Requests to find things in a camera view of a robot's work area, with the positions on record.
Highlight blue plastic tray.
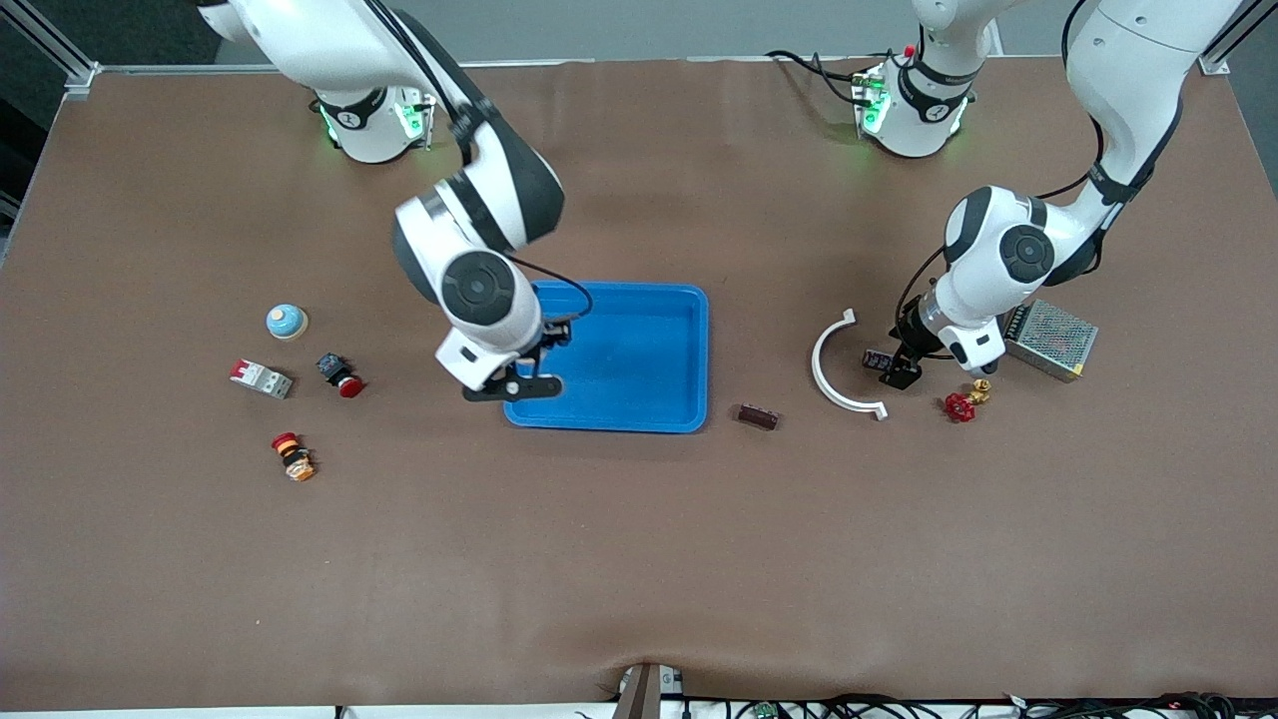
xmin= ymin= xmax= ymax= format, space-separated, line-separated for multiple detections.
xmin=502 ymin=281 xmax=711 ymax=434

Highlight metal mesh power supply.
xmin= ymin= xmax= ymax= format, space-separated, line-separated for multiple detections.
xmin=1001 ymin=299 xmax=1099 ymax=383

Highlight black red emergency stop button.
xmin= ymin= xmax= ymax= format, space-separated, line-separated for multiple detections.
xmin=316 ymin=353 xmax=364 ymax=399

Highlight brown table mat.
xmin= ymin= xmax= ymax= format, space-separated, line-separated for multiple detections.
xmin=0 ymin=55 xmax=1278 ymax=712

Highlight red orange push button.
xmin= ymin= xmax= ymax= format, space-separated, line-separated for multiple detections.
xmin=271 ymin=431 xmax=318 ymax=483

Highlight white red circuit breaker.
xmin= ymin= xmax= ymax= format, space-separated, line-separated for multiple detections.
xmin=230 ymin=359 xmax=295 ymax=400

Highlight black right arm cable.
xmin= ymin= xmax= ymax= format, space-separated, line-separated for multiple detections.
xmin=364 ymin=0 xmax=595 ymax=326

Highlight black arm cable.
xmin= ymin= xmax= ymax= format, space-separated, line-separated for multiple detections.
xmin=364 ymin=0 xmax=595 ymax=326
xmin=892 ymin=0 xmax=1104 ymax=336

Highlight brass valve red handle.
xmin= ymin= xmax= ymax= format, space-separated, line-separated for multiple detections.
xmin=945 ymin=378 xmax=993 ymax=424

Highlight white curved plastic bracket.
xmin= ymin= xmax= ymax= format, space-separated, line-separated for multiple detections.
xmin=811 ymin=309 xmax=889 ymax=421

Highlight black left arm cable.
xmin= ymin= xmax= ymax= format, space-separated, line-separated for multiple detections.
xmin=892 ymin=0 xmax=1104 ymax=336

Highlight black left base cables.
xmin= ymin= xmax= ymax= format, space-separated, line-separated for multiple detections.
xmin=767 ymin=48 xmax=875 ymax=109

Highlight tangled black cable bundle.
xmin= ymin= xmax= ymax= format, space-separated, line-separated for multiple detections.
xmin=689 ymin=692 xmax=1244 ymax=719

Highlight aluminium frame corner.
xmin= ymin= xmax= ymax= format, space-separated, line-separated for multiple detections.
xmin=1198 ymin=30 xmax=1278 ymax=77
xmin=0 ymin=0 xmax=107 ymax=101

